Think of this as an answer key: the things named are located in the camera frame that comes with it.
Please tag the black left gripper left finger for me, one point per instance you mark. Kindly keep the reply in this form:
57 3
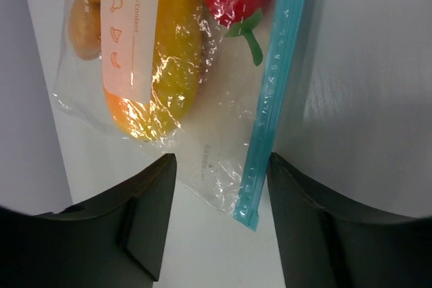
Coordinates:
115 239

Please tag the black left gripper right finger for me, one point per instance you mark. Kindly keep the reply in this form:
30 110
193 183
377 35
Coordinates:
326 239

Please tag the clear zip top bag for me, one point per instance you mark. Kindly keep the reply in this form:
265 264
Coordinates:
202 79

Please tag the yellow fake bell pepper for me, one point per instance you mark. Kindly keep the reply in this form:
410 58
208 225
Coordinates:
175 74

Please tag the tan fake ginger root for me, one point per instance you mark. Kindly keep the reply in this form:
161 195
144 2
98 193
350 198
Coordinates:
84 28

